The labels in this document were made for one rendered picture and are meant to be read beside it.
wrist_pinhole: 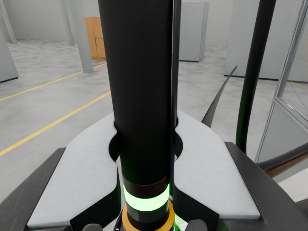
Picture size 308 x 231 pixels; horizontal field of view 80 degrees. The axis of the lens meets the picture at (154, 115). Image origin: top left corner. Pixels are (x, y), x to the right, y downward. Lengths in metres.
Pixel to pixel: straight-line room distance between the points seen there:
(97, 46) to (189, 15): 3.76
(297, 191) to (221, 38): 11.87
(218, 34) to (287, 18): 7.04
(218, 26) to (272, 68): 7.02
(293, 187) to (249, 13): 5.12
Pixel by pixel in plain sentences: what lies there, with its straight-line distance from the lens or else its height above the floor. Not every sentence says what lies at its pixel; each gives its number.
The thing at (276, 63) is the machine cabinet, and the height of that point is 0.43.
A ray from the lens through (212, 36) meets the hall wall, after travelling 12.30.
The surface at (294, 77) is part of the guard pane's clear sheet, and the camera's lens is 1.47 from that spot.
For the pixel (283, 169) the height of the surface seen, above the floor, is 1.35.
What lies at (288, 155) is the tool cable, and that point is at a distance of 0.29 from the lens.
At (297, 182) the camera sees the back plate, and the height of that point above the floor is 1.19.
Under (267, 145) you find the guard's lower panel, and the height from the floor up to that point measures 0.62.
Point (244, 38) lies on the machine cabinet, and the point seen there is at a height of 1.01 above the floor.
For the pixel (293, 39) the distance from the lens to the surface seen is 1.53.
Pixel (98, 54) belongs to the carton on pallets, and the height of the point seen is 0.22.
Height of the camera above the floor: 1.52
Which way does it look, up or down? 28 degrees down
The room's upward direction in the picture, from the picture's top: 1 degrees counter-clockwise
